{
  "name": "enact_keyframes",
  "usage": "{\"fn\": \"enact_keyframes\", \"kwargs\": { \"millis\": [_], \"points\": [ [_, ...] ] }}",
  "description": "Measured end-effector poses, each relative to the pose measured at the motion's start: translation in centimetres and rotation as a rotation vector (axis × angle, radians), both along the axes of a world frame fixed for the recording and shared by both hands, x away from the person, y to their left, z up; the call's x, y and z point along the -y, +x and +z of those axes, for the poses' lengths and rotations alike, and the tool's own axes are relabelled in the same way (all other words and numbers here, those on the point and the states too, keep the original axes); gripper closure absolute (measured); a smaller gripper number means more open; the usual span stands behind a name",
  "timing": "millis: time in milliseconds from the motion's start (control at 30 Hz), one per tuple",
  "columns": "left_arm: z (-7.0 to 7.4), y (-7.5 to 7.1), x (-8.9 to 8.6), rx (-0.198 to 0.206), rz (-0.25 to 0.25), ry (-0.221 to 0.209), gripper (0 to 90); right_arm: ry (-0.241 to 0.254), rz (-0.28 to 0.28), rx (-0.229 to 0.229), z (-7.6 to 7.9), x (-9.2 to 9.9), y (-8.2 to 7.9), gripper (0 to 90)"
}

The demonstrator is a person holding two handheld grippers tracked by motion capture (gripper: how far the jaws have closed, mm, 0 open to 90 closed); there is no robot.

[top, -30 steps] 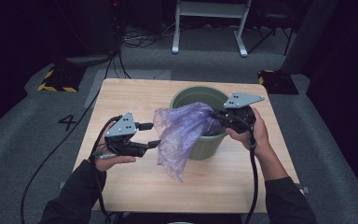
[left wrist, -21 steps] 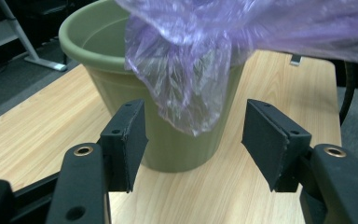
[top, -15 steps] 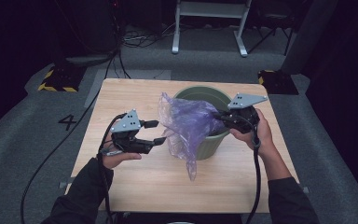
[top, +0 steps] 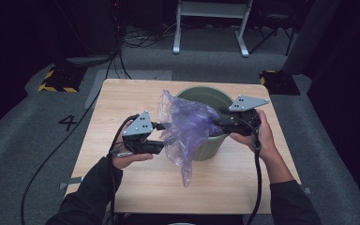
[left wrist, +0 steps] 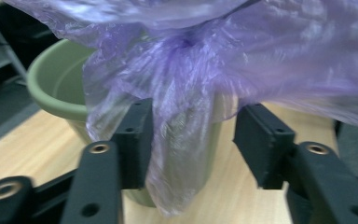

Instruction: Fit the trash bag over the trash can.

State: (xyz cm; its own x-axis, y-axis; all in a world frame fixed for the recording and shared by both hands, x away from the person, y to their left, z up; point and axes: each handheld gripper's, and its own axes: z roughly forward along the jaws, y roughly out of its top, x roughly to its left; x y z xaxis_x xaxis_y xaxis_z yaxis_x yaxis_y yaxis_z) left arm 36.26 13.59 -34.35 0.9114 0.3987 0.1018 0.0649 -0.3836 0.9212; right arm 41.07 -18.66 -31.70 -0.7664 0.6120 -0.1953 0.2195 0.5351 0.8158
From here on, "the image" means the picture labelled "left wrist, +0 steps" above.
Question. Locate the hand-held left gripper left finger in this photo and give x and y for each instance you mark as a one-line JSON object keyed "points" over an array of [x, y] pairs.
{"points": [[135, 149]]}

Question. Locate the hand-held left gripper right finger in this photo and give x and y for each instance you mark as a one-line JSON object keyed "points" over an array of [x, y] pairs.
{"points": [[267, 146]]}

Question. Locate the green plastic bin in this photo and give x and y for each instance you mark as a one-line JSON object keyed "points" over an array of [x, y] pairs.
{"points": [[56, 81]]}

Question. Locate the purple plastic bag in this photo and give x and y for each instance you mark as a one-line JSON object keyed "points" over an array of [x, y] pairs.
{"points": [[199, 62]]}

